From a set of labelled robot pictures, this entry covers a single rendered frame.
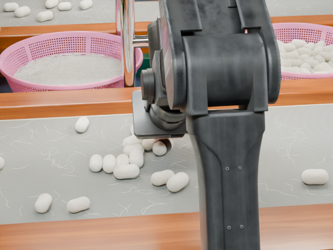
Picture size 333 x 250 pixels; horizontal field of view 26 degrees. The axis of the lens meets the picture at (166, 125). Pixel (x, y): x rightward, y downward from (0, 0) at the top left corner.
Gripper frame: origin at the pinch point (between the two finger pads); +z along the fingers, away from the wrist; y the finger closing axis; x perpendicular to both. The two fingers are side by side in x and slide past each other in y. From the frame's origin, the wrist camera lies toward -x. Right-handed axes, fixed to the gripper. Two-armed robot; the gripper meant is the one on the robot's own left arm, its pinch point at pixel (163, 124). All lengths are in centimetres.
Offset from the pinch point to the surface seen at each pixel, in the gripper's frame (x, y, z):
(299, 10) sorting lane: -35, -37, 45
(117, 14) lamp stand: -28.2, 5.1, 26.2
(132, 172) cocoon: 8.5, 5.7, -9.2
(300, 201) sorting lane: 14.5, -16.2, -14.1
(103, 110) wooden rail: -4.3, 9.1, 6.9
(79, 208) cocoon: 13.6, 13.1, -14.5
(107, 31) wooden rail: -26.6, 7.0, 31.1
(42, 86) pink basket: -10.0, 19.0, 10.7
